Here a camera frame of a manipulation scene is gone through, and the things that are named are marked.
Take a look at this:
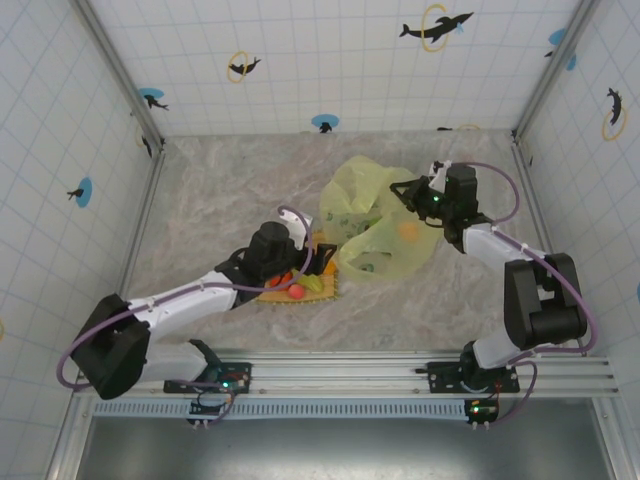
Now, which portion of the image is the green pear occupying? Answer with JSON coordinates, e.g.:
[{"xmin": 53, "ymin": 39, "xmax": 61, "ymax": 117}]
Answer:
[{"xmin": 292, "ymin": 272, "xmax": 326, "ymax": 294}]

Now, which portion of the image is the yellow-green plastic bag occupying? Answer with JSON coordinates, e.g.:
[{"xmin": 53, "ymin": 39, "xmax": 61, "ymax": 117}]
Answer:
[{"xmin": 319, "ymin": 154, "xmax": 442, "ymax": 282}]

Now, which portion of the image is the bamboo tray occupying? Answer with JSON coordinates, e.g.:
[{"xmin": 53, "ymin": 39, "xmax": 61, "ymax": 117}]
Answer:
[{"xmin": 254, "ymin": 263, "xmax": 341, "ymax": 306}]

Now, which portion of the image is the penguin on blue sticker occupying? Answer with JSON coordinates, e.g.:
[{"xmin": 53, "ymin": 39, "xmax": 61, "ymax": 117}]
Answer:
[{"xmin": 310, "ymin": 114, "xmax": 340, "ymax": 135}]

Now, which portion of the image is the left controller board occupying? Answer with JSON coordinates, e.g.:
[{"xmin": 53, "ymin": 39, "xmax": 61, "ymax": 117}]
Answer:
[{"xmin": 187, "ymin": 398, "xmax": 236, "ymax": 427}]

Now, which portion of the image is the controller board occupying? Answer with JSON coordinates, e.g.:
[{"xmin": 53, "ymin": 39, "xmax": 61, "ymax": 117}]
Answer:
[
  {"xmin": 464, "ymin": 398, "xmax": 500, "ymax": 427},
  {"xmin": 187, "ymin": 398, "xmax": 236, "ymax": 427}
]

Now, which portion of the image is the shark on blue sticker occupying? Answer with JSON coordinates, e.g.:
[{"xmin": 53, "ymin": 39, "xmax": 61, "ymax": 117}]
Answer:
[{"xmin": 138, "ymin": 87, "xmax": 170, "ymax": 112}]

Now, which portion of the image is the seal on blue sticker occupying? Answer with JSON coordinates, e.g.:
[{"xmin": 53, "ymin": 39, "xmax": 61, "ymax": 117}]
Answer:
[{"xmin": 67, "ymin": 177, "xmax": 94, "ymax": 209}]

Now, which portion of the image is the right controller board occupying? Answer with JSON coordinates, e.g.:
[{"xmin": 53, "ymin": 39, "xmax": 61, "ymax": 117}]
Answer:
[{"xmin": 464, "ymin": 398, "xmax": 500, "ymax": 427}]

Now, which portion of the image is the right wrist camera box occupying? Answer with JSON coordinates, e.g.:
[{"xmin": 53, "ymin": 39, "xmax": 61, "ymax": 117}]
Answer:
[{"xmin": 428, "ymin": 159, "xmax": 454, "ymax": 194}]

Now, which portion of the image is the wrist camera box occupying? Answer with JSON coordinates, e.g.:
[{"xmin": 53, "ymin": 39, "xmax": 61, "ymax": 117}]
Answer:
[
  {"xmin": 277, "ymin": 207, "xmax": 317, "ymax": 251},
  {"xmin": 428, "ymin": 159, "xmax": 454, "ymax": 194}
]

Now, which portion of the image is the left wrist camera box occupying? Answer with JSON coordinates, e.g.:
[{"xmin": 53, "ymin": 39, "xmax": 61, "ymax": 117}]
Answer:
[{"xmin": 277, "ymin": 207, "xmax": 317, "ymax": 251}]

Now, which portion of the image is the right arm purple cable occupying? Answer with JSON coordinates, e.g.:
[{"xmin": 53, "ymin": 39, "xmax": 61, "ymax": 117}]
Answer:
[{"xmin": 467, "ymin": 161, "xmax": 601, "ymax": 426}]

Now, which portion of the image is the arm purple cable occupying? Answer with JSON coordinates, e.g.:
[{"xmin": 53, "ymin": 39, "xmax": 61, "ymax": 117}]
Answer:
[
  {"xmin": 467, "ymin": 161, "xmax": 601, "ymax": 426},
  {"xmin": 56, "ymin": 205, "xmax": 315, "ymax": 426}
]

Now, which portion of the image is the aluminium side rail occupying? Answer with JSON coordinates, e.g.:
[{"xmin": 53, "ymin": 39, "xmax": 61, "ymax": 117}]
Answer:
[
  {"xmin": 121, "ymin": 148, "xmax": 168, "ymax": 297},
  {"xmin": 511, "ymin": 133, "xmax": 559, "ymax": 257}
]

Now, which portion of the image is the aluminium mounting rail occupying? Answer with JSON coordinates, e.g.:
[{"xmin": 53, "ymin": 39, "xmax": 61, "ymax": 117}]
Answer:
[{"xmin": 74, "ymin": 351, "xmax": 616, "ymax": 399}]

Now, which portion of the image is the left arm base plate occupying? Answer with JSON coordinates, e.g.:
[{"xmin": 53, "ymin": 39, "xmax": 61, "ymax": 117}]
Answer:
[{"xmin": 163, "ymin": 360, "xmax": 253, "ymax": 396}]

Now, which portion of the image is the slotted cable duct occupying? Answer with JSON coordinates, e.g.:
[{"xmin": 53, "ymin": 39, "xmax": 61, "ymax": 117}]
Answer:
[{"xmin": 92, "ymin": 398, "xmax": 474, "ymax": 421}]

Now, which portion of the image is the dolphins and ring sticker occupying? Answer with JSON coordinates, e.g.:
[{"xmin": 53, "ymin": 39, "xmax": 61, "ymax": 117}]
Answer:
[{"xmin": 398, "ymin": 3, "xmax": 475, "ymax": 54}]

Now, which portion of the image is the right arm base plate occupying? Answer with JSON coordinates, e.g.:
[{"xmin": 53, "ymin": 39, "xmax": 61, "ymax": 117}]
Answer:
[{"xmin": 417, "ymin": 360, "xmax": 521, "ymax": 396}]

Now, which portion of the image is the aluminium corner post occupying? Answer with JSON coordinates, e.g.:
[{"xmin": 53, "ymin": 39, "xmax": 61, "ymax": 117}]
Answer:
[
  {"xmin": 73, "ymin": 0, "xmax": 167, "ymax": 152},
  {"xmin": 512, "ymin": 0, "xmax": 601, "ymax": 139}
]

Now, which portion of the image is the seal and ring sticker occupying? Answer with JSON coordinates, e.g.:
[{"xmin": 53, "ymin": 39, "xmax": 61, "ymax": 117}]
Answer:
[{"xmin": 227, "ymin": 49, "xmax": 262, "ymax": 84}]

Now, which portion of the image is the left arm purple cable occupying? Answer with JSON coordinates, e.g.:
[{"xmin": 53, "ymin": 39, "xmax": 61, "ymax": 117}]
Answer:
[{"xmin": 56, "ymin": 205, "xmax": 315, "ymax": 426}]

